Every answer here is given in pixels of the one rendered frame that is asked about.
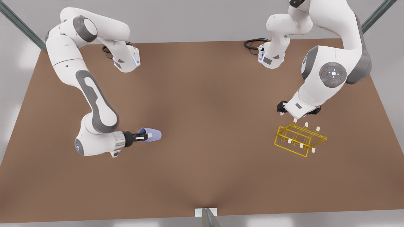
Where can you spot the silver frame post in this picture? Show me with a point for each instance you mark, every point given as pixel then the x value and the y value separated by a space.
pixel 20 25
pixel 210 217
pixel 377 14

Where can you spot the lavender blue cup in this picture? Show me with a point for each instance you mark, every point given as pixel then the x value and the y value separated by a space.
pixel 152 134

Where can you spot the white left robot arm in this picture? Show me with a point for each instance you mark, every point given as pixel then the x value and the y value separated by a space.
pixel 328 72

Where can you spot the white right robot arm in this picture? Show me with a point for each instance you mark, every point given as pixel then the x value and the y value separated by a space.
pixel 68 60

